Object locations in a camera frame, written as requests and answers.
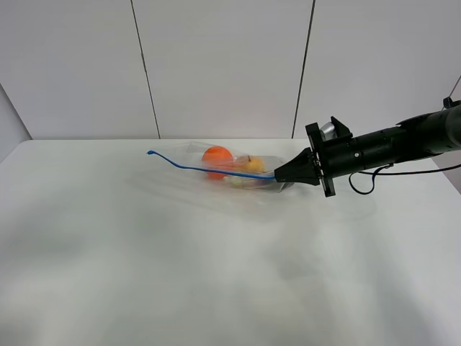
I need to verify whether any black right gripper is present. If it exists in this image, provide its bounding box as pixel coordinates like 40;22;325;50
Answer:
274;117;353;197

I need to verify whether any clear zip bag blue strip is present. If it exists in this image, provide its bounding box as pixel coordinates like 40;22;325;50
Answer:
146;141;293;192

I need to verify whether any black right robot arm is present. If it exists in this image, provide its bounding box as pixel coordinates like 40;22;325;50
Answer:
274;97;460;197

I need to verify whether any yellow pear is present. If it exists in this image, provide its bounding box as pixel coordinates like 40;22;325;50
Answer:
234;155;265;174

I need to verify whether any purple eggplant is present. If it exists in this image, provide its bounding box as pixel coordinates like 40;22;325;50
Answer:
229;176;277;190

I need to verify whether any orange fruit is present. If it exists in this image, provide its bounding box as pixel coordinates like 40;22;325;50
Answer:
202;146;234;180

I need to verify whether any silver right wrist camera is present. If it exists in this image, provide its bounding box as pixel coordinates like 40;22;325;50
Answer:
320;122;337;141

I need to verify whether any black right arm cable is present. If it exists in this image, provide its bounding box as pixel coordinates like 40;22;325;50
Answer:
347;164;461;195

